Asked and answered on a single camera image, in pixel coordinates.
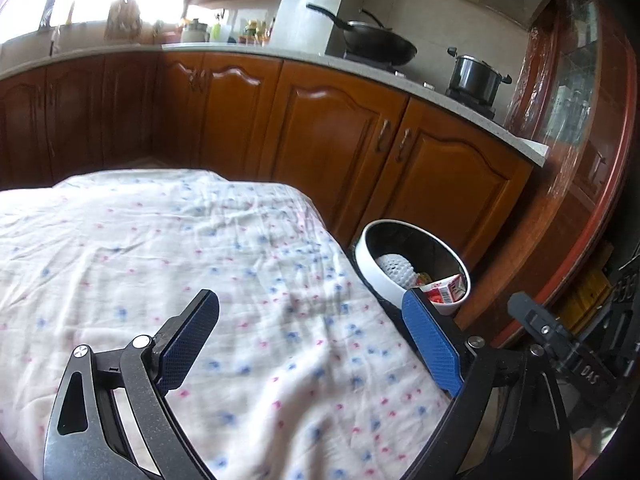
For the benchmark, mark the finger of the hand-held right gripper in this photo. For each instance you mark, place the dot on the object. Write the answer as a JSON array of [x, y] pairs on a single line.
[[540, 325]]

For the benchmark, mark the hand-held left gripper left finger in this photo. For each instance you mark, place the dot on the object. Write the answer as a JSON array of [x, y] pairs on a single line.
[[190, 345]]

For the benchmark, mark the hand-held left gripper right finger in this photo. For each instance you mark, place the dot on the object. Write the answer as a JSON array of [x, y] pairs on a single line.
[[432, 345]]

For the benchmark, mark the red white packet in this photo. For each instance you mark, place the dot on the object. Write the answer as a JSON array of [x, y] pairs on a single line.
[[445, 290]]

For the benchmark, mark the white foam fruit net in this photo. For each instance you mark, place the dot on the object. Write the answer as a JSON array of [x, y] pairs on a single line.
[[395, 270]]

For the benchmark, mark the white round trash bin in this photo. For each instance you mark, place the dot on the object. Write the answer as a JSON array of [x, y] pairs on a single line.
[[372, 272]]

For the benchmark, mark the yellow box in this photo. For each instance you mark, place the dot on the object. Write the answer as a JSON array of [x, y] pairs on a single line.
[[590, 292]]

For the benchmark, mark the white floral tablecloth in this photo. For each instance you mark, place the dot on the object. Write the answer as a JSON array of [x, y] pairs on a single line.
[[175, 240]]

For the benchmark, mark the wooden glass-door cabinet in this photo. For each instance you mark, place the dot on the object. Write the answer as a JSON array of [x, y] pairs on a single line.
[[565, 160]]

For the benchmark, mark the black gas stove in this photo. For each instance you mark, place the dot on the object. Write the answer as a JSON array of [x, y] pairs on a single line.
[[470, 100]]

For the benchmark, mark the wooden kitchen base cabinet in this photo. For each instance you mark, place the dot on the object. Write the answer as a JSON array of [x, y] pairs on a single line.
[[320, 130]]

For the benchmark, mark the steel pot with lid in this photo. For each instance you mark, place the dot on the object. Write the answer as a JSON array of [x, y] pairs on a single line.
[[475, 75]]

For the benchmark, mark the black wok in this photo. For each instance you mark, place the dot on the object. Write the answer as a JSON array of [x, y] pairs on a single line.
[[380, 42]]

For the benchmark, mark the light stone kitchen countertop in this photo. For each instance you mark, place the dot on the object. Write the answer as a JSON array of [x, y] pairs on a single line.
[[300, 57]]

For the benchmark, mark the group of small condiment bottles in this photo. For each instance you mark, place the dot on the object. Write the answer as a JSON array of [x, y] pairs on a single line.
[[256, 31]]

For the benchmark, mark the brown bag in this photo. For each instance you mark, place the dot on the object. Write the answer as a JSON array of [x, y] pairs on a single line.
[[122, 17]]

